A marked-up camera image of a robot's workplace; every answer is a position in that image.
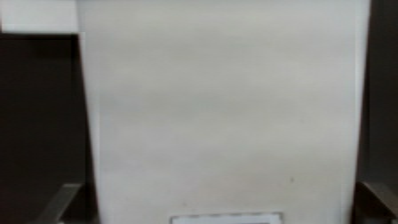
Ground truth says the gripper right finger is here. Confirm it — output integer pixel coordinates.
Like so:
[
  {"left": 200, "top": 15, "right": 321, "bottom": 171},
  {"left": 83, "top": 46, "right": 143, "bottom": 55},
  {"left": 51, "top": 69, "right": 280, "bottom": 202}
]
[{"left": 353, "top": 182, "right": 398, "bottom": 224}]

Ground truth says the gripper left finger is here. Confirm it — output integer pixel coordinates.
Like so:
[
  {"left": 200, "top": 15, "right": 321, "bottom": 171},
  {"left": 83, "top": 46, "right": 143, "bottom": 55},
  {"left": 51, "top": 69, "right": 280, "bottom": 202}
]
[{"left": 31, "top": 183, "right": 81, "bottom": 224}]

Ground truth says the white cabinet top block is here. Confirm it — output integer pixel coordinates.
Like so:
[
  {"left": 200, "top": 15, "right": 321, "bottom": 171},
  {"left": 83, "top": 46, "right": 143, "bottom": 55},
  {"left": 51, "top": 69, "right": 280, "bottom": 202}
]
[{"left": 78, "top": 0, "right": 369, "bottom": 224}]

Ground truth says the white cabinet body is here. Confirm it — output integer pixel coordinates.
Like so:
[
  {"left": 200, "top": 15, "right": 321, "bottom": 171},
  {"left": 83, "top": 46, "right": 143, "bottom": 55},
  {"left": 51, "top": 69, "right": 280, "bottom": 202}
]
[{"left": 0, "top": 0, "right": 78, "bottom": 34}]

